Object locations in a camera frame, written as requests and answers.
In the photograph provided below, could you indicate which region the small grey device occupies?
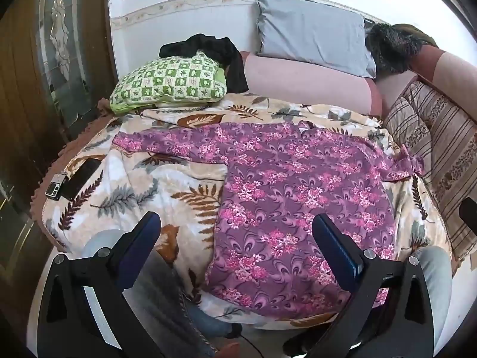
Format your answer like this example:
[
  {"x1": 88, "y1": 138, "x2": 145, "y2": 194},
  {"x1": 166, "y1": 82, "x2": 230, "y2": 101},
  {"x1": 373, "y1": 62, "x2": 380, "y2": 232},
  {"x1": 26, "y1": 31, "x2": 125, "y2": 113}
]
[{"x1": 44, "y1": 172, "x2": 69, "y2": 200}]

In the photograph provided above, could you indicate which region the pink bolster cushion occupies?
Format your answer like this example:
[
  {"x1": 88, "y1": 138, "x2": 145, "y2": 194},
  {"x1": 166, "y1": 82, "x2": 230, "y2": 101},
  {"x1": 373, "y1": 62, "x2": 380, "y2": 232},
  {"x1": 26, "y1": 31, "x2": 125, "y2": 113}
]
[{"x1": 242, "y1": 52, "x2": 383, "y2": 117}]

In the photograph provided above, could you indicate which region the wooden glass door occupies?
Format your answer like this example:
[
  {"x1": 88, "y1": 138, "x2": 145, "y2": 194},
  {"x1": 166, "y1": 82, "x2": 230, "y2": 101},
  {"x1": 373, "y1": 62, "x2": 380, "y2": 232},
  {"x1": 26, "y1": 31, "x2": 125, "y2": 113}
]
[{"x1": 1, "y1": 0, "x2": 117, "y2": 301}]

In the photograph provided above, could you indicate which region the dark furry blanket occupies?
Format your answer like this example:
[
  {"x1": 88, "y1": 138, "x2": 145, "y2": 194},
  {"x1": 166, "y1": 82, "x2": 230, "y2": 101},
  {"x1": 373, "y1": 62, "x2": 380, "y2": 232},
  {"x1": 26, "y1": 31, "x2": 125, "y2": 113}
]
[{"x1": 366, "y1": 23, "x2": 437, "y2": 78}]

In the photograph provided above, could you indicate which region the person jeans leg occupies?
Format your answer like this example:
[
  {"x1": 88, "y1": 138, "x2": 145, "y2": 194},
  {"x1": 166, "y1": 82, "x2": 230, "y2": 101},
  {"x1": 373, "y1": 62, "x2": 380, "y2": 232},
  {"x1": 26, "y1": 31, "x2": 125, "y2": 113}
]
[{"x1": 81, "y1": 230, "x2": 244, "y2": 358}]

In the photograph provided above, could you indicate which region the purple floral garment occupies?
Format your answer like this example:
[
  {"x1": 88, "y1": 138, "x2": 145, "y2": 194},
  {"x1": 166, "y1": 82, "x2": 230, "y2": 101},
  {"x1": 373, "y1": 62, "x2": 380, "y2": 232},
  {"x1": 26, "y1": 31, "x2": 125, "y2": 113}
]
[{"x1": 113, "y1": 122, "x2": 424, "y2": 320}]

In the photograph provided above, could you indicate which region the leaf pattern fleece blanket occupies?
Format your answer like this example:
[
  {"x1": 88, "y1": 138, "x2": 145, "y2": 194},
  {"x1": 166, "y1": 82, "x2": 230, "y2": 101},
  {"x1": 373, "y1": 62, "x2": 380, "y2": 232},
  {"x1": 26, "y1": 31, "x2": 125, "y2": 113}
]
[{"x1": 33, "y1": 94, "x2": 453, "y2": 330}]

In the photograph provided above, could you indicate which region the black smartphone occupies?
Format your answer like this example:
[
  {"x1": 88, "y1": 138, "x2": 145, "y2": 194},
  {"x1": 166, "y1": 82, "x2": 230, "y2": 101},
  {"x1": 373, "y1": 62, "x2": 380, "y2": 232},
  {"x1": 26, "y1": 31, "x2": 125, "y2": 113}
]
[{"x1": 61, "y1": 158, "x2": 101, "y2": 201}]

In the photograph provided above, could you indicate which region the striped brown quilt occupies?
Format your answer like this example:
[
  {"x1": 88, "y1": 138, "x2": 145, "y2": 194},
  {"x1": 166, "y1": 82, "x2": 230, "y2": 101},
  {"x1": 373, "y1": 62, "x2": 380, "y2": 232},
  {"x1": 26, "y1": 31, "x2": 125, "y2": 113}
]
[{"x1": 384, "y1": 81, "x2": 476, "y2": 259}]

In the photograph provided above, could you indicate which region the grey pillow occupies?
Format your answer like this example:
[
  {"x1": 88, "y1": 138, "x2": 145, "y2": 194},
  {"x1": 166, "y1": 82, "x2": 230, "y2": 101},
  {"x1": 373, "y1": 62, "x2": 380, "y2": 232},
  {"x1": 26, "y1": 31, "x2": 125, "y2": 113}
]
[{"x1": 255, "y1": 0, "x2": 377, "y2": 78}]

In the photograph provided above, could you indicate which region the black cloth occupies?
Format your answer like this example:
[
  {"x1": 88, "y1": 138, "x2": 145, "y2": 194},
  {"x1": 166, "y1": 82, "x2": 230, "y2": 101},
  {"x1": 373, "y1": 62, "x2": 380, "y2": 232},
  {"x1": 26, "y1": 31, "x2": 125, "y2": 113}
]
[{"x1": 159, "y1": 33, "x2": 249, "y2": 94}]

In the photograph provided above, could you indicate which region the green checkered pillow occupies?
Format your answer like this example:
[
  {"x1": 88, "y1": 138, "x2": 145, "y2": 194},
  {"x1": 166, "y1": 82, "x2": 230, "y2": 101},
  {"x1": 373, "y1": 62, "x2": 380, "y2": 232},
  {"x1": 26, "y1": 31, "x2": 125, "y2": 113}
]
[{"x1": 109, "y1": 51, "x2": 227, "y2": 114}]

